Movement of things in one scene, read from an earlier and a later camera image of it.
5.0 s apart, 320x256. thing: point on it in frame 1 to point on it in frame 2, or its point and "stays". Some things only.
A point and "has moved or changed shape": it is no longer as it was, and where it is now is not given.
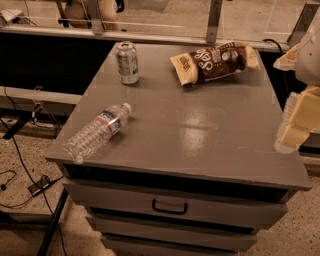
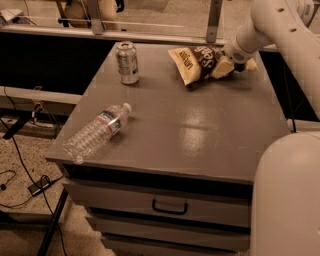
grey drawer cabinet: [195, 170] stays
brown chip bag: [214, 61] has moved or changed shape
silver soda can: [128, 63] stays
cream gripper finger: [288, 60] to [239, 55]
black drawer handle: [169, 211] stays
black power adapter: [39, 187] stays
